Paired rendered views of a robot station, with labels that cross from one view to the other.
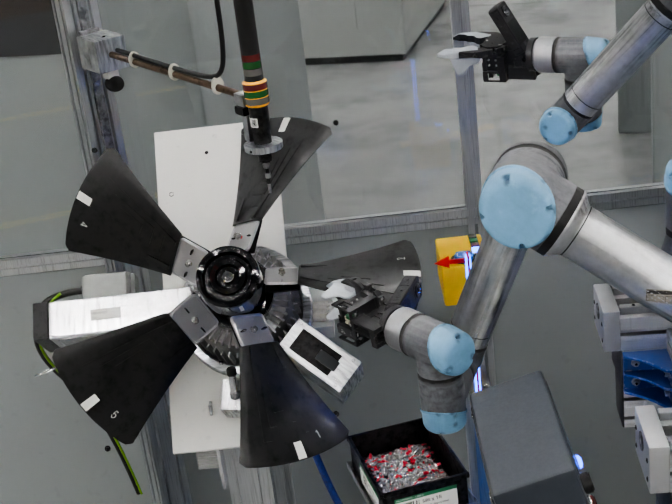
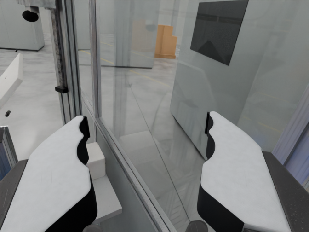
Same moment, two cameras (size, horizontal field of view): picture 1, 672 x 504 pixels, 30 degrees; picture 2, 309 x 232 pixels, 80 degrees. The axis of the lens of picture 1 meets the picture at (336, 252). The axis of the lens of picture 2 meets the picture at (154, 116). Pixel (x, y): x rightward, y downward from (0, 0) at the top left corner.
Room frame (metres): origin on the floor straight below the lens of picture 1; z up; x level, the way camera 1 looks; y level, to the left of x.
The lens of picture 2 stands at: (2.60, -0.39, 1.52)
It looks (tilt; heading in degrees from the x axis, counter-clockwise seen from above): 28 degrees down; 54
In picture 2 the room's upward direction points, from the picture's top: 8 degrees clockwise
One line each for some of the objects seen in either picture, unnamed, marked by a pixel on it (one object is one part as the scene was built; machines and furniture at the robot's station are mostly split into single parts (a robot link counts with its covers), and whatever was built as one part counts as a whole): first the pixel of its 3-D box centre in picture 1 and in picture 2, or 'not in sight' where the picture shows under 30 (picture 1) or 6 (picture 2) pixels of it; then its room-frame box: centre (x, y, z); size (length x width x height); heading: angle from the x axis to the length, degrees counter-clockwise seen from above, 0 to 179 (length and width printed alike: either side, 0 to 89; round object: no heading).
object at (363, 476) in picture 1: (407, 469); not in sight; (1.97, -0.08, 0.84); 0.22 x 0.17 x 0.07; 13
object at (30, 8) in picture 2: (113, 80); (30, 14); (2.64, 0.43, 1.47); 0.05 x 0.04 x 0.05; 33
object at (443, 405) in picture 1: (444, 392); not in sight; (1.84, -0.15, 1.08); 0.11 x 0.08 x 0.11; 160
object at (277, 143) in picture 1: (257, 121); not in sight; (2.15, 0.11, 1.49); 0.09 x 0.07 x 0.10; 33
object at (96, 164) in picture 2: not in sight; (81, 161); (2.73, 0.28, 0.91); 0.17 x 0.16 x 0.11; 178
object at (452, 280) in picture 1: (463, 271); not in sight; (2.43, -0.26, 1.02); 0.16 x 0.10 x 0.11; 178
